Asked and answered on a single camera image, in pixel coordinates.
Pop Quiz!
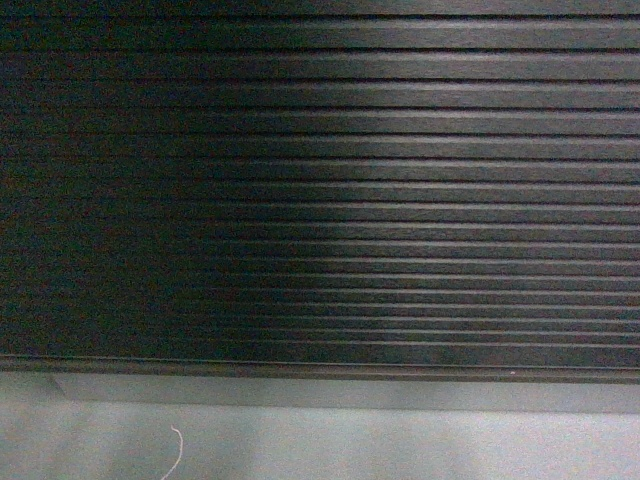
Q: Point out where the black slatted checkout counter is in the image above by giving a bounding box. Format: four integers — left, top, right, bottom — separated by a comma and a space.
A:
1, 1, 639, 414

